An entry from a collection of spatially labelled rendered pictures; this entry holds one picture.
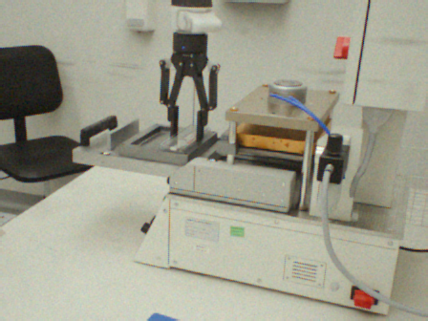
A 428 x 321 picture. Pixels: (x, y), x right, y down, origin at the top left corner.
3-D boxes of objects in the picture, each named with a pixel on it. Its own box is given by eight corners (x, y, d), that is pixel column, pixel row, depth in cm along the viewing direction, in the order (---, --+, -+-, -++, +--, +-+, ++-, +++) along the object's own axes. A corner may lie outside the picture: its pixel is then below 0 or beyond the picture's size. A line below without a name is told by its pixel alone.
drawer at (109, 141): (224, 156, 145) (225, 125, 142) (193, 185, 126) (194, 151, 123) (117, 139, 154) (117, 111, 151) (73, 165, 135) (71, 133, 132)
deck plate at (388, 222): (410, 178, 137) (411, 173, 136) (402, 240, 106) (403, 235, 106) (219, 150, 152) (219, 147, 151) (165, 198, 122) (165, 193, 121)
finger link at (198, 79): (194, 60, 130) (200, 58, 129) (205, 110, 133) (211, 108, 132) (187, 63, 126) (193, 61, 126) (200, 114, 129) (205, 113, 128)
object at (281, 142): (330, 135, 133) (335, 93, 129) (311, 165, 114) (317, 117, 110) (255, 126, 138) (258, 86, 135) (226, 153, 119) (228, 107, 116)
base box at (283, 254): (396, 245, 143) (408, 178, 136) (385, 331, 110) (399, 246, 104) (187, 206, 160) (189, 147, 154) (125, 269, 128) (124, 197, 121)
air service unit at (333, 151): (344, 199, 110) (355, 121, 105) (332, 229, 98) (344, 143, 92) (315, 194, 112) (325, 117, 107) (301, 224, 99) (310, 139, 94)
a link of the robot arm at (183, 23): (180, 2, 129) (179, 29, 131) (156, 6, 118) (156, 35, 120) (234, 6, 125) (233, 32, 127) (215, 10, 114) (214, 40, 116)
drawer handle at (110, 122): (117, 130, 149) (117, 115, 148) (87, 146, 136) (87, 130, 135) (111, 129, 150) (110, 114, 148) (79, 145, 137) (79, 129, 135)
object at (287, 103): (363, 135, 133) (373, 76, 128) (344, 180, 106) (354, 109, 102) (257, 122, 141) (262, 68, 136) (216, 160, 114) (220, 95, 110)
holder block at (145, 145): (217, 141, 143) (218, 131, 142) (187, 166, 126) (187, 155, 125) (155, 133, 148) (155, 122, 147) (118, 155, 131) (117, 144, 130)
